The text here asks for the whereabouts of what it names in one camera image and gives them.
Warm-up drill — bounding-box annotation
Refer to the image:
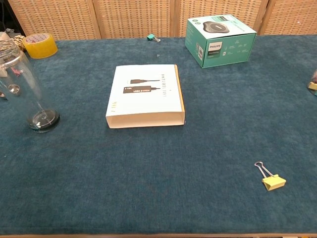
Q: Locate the green Philips speaker box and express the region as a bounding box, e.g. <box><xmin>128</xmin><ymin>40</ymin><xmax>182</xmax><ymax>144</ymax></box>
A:
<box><xmin>184</xmin><ymin>14</ymin><xmax>257</xmax><ymax>69</ymax></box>

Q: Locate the teal table cloth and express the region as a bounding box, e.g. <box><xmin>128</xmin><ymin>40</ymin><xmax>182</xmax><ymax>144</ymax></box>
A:
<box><xmin>0</xmin><ymin>34</ymin><xmax>317</xmax><ymax>236</ymax></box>

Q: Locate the white flat USB cable box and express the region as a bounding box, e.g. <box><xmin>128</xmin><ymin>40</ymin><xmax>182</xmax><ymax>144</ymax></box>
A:
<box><xmin>105</xmin><ymin>64</ymin><xmax>186</xmax><ymax>129</ymax></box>

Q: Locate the clear jar with binder clips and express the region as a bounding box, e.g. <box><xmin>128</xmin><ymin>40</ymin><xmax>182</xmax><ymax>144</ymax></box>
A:
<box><xmin>307</xmin><ymin>69</ymin><xmax>317</xmax><ymax>96</ymax></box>

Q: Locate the wicker folding screen panel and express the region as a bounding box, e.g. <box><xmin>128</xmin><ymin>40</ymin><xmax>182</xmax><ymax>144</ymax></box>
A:
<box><xmin>92</xmin><ymin>0</ymin><xmax>175</xmax><ymax>40</ymax></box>
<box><xmin>7</xmin><ymin>0</ymin><xmax>102</xmax><ymax>40</ymax></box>
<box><xmin>259</xmin><ymin>0</ymin><xmax>317</xmax><ymax>36</ymax></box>
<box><xmin>173</xmin><ymin>0</ymin><xmax>269</xmax><ymax>38</ymax></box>

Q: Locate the yellow packing tape roll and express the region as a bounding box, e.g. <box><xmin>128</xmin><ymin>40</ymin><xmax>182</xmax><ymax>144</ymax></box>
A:
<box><xmin>22</xmin><ymin>33</ymin><xmax>58</xmax><ymax>60</ymax></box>

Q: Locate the yellow binder clip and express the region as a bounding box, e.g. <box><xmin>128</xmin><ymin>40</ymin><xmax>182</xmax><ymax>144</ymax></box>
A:
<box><xmin>254</xmin><ymin>161</ymin><xmax>287</xmax><ymax>192</ymax></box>

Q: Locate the braided patterned rope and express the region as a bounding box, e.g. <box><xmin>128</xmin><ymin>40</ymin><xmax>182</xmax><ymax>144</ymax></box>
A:
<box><xmin>10</xmin><ymin>35</ymin><xmax>27</xmax><ymax>52</ymax></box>

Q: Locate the clear glass jar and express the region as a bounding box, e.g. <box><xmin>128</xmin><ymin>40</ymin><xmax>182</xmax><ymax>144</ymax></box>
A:
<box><xmin>0</xmin><ymin>39</ymin><xmax>61</xmax><ymax>134</ymax></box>

